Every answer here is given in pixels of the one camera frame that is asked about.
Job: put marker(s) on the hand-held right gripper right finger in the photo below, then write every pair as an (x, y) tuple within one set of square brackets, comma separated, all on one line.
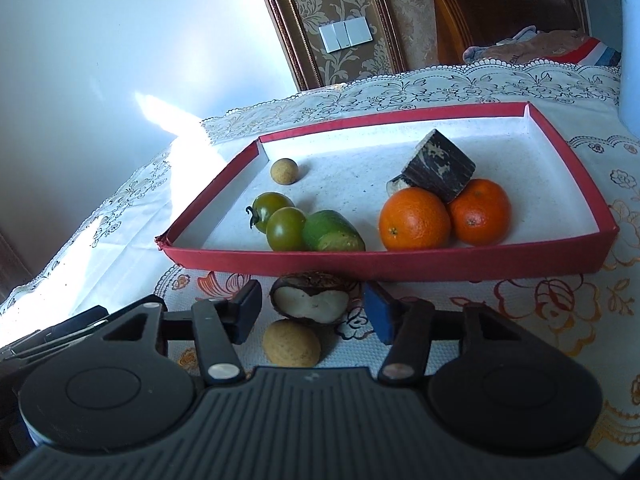
[(378, 315)]

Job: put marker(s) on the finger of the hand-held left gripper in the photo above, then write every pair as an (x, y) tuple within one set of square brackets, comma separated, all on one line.
[(80, 322)]

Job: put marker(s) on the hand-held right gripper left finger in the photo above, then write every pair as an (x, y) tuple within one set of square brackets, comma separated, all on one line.
[(247, 312)]

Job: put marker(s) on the tan longan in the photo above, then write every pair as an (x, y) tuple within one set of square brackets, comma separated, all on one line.
[(291, 344), (284, 171)]

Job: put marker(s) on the green cucumber piece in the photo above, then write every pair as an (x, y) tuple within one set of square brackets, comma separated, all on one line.
[(332, 232)]

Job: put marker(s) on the orange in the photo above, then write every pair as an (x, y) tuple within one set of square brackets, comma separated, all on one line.
[(480, 212), (415, 220)]

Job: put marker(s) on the green tomato with stem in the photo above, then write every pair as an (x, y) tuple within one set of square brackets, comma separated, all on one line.
[(267, 207)]

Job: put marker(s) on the red cardboard tray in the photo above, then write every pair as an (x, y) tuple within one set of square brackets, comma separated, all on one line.
[(350, 170)]

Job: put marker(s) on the large dark sugarcane piece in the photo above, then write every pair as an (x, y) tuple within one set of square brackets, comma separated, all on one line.
[(440, 165)]

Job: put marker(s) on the striped pink blanket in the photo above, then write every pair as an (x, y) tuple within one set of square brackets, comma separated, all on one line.
[(540, 47)]

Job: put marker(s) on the wooden headboard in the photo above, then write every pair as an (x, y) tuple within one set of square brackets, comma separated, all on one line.
[(500, 5)]

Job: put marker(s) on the pale blue kettle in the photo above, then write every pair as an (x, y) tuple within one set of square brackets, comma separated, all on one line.
[(631, 35)]

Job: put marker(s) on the white wall switch panel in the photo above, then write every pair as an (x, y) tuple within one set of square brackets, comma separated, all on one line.
[(346, 34)]

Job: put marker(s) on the brown framed wall panel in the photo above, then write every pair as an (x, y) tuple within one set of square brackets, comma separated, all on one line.
[(330, 0)]

